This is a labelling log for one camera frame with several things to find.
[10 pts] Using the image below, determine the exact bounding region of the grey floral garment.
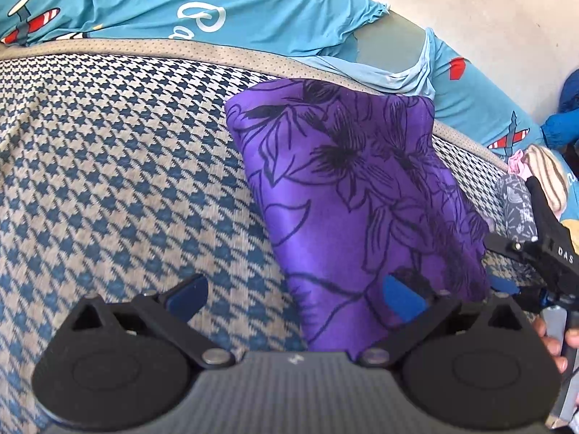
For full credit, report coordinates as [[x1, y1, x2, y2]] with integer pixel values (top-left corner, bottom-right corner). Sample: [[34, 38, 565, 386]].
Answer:
[[493, 173, 540, 246]]

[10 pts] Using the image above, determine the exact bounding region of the houndstooth sofa cover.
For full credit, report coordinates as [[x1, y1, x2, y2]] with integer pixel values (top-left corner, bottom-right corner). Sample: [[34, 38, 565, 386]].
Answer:
[[0, 37, 548, 434]]

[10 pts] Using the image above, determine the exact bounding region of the purple floral shirt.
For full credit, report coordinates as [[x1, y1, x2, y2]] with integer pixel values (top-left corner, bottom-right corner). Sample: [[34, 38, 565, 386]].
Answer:
[[225, 78, 497, 354]]

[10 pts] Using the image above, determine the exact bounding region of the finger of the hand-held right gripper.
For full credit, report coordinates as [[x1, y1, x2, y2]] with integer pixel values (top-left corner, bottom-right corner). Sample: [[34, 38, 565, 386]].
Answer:
[[525, 176, 566, 243], [484, 234, 551, 311]]

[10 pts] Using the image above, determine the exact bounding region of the cream garment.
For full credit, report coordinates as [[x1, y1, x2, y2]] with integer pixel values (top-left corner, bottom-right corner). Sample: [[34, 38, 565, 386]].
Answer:
[[525, 144, 570, 214]]

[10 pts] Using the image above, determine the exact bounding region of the grey sofa back cushion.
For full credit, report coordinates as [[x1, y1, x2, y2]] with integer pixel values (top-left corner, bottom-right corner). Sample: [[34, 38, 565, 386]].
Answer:
[[354, 11, 429, 74]]

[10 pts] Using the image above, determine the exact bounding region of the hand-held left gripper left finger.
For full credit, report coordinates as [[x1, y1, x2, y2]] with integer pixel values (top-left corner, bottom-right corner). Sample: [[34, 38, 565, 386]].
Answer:
[[62, 273, 236, 369]]

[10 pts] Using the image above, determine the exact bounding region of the blue jacket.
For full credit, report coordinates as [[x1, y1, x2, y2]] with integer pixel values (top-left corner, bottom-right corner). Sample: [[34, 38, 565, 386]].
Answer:
[[540, 69, 579, 150]]

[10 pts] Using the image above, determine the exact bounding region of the person's right hand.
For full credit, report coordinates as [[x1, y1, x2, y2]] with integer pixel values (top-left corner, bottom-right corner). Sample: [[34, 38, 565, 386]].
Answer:
[[534, 318, 579, 373]]

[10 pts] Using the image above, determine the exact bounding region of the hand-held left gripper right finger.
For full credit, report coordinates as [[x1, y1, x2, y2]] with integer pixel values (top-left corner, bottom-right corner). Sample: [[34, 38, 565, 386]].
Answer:
[[357, 273, 525, 368]]

